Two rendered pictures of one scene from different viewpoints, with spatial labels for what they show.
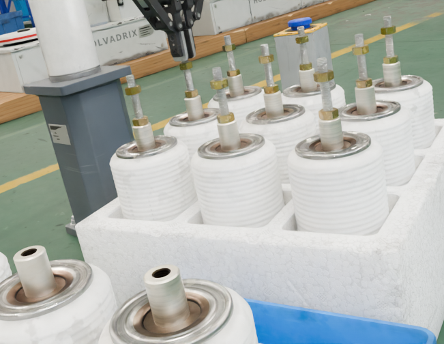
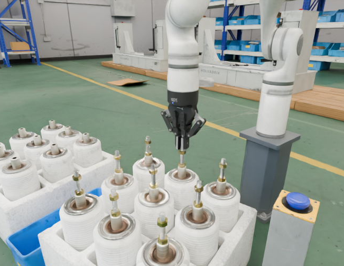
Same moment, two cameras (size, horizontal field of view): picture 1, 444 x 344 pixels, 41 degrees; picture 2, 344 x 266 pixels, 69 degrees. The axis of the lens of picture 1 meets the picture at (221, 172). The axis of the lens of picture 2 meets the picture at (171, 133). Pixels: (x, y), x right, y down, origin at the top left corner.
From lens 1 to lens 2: 100 cm
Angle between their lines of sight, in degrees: 85
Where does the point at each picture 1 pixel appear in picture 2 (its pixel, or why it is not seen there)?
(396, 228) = (51, 239)
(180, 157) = (138, 173)
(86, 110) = (248, 149)
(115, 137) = (256, 170)
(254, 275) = not seen: hidden behind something
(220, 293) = (13, 171)
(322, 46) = (287, 228)
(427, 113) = not seen: outside the picture
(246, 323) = (2, 176)
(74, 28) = (263, 111)
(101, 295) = (44, 160)
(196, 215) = not seen: hidden behind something
